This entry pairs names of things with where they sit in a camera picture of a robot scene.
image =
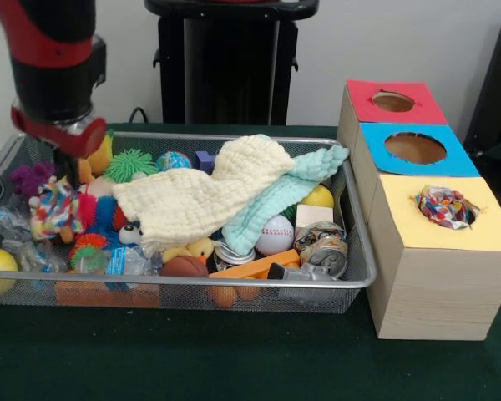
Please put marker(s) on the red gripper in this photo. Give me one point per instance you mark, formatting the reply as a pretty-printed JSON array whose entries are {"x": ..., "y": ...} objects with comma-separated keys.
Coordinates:
[{"x": 83, "y": 140}]

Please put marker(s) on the cream waffle cloth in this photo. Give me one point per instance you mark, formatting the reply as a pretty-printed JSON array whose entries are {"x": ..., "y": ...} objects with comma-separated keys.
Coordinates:
[{"x": 183, "y": 200}]

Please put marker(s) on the mint green waffle cloth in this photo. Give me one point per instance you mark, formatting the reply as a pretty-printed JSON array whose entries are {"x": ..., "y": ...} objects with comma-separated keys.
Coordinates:
[{"x": 275, "y": 196}]

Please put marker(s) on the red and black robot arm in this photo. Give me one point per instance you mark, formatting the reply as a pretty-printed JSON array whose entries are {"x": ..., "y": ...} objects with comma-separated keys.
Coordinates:
[{"x": 50, "y": 62}]

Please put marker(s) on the wooden box with three holes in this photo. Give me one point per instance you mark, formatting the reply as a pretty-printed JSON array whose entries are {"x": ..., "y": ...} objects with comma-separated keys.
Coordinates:
[{"x": 434, "y": 292}]

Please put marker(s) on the brown plush toy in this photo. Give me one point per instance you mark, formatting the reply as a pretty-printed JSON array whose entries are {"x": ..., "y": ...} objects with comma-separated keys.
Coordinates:
[{"x": 100, "y": 156}]

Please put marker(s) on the purple spiky toy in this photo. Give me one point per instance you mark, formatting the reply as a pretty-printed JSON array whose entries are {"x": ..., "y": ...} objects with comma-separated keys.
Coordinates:
[{"x": 29, "y": 177}]

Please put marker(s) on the multicolour spiky caterpillar toy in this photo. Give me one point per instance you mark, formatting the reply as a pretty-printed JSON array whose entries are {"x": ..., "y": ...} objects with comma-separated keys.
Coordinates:
[{"x": 104, "y": 209}]

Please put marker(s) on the green spiky ball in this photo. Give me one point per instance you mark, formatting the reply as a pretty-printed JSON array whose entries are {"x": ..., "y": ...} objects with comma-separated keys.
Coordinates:
[{"x": 129, "y": 165}]

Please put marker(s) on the white baseball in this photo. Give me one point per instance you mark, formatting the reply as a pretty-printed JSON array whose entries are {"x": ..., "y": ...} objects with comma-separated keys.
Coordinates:
[{"x": 275, "y": 238}]

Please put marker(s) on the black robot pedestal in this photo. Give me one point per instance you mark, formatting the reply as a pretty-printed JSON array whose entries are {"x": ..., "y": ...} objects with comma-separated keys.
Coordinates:
[{"x": 229, "y": 62}]

